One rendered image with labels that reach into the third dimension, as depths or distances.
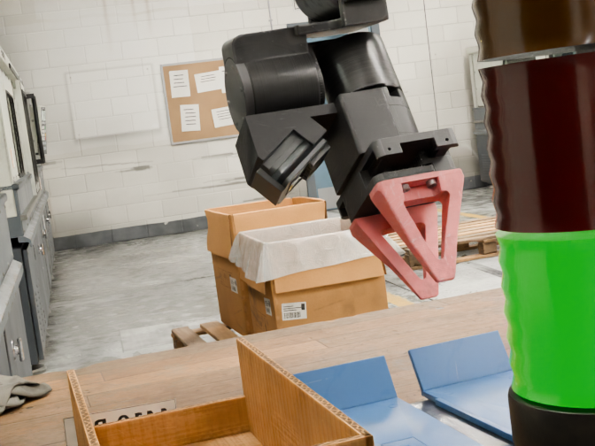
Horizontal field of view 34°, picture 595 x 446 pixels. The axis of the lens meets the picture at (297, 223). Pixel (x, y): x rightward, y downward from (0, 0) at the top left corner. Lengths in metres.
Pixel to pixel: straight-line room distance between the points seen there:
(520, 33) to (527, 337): 0.06
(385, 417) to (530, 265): 0.43
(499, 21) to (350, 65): 0.55
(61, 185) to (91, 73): 1.28
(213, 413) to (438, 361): 0.16
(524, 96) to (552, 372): 0.05
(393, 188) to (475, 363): 0.13
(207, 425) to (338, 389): 0.10
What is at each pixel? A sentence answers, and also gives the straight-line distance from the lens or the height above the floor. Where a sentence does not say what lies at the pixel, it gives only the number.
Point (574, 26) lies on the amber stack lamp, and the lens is 0.19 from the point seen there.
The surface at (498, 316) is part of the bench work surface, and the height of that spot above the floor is 0.90.
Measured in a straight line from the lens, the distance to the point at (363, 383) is 0.66.
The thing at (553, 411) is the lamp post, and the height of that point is 1.05.
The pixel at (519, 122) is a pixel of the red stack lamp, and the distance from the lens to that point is 0.20.
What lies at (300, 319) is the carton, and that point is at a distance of 3.96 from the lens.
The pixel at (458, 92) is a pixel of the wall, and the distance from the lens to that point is 12.11.
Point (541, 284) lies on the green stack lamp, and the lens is 0.20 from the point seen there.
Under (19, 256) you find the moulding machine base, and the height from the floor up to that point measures 0.62.
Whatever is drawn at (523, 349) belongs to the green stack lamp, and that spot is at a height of 1.06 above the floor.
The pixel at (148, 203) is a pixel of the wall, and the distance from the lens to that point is 11.22.
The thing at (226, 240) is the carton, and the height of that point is 0.60.
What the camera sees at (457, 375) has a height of 0.93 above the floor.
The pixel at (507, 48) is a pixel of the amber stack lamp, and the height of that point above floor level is 1.12.
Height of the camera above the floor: 1.11
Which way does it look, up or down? 6 degrees down
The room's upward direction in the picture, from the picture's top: 7 degrees counter-clockwise
